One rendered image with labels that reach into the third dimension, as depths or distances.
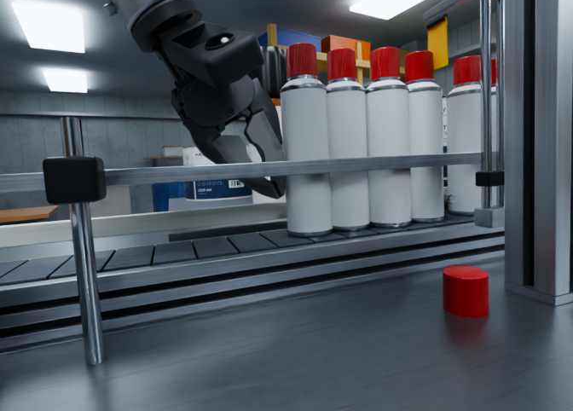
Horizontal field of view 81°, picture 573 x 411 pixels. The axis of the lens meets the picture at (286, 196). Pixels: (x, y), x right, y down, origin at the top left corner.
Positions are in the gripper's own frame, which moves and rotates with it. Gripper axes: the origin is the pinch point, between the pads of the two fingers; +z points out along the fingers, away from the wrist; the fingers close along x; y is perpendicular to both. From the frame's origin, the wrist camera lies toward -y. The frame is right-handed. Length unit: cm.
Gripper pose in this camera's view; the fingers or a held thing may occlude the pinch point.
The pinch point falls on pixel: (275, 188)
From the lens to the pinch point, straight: 36.2
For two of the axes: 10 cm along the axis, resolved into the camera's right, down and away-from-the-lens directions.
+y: -3.3, -0.6, 9.4
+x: -7.9, 5.6, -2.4
